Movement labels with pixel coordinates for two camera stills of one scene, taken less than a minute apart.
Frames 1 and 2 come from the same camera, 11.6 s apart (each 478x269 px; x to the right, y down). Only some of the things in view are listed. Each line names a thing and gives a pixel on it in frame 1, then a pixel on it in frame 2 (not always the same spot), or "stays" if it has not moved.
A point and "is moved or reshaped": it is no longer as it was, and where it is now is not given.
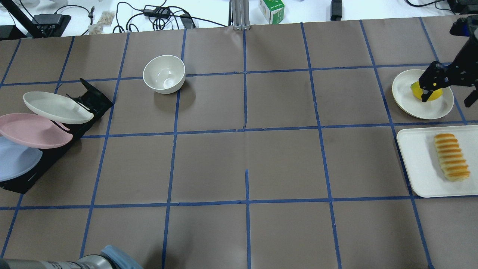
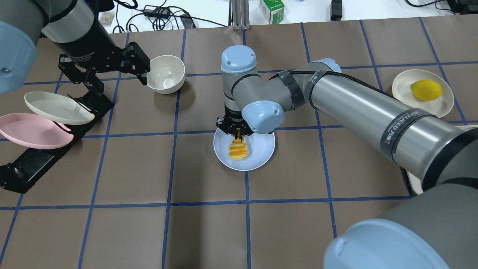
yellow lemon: (418, 92) stays
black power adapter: (157, 12) stays
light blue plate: (16, 159) to (261, 148)
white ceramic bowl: (165, 73) stays
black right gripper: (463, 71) to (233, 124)
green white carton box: (273, 10) stays
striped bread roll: (453, 163) is moved or reshaped
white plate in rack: (56, 108) stays
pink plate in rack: (33, 131) stays
